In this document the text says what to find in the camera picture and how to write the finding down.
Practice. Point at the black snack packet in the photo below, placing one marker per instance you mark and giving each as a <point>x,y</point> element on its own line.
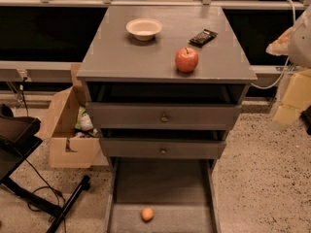
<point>203,38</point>

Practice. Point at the grey wooden drawer cabinet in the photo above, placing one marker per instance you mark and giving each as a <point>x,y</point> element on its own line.
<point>118,68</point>

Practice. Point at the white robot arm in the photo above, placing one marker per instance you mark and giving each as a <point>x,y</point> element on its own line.
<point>295,43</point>

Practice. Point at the white green plastic bag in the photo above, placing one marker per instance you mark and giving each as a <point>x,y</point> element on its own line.
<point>83,121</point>

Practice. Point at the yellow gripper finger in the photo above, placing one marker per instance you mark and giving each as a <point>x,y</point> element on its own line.
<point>280,45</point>
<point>296,99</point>

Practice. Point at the red apple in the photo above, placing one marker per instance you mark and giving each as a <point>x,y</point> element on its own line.
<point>186,59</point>

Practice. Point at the small orange fruit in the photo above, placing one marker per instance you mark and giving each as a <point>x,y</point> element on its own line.
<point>147,214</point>

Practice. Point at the open cardboard box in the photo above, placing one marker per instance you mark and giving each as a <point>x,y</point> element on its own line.
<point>67,150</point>

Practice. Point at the black chair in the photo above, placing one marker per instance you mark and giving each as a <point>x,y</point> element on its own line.
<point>17,141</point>

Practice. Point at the beige paper bowl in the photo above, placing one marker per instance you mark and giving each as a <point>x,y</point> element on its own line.
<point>144,29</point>

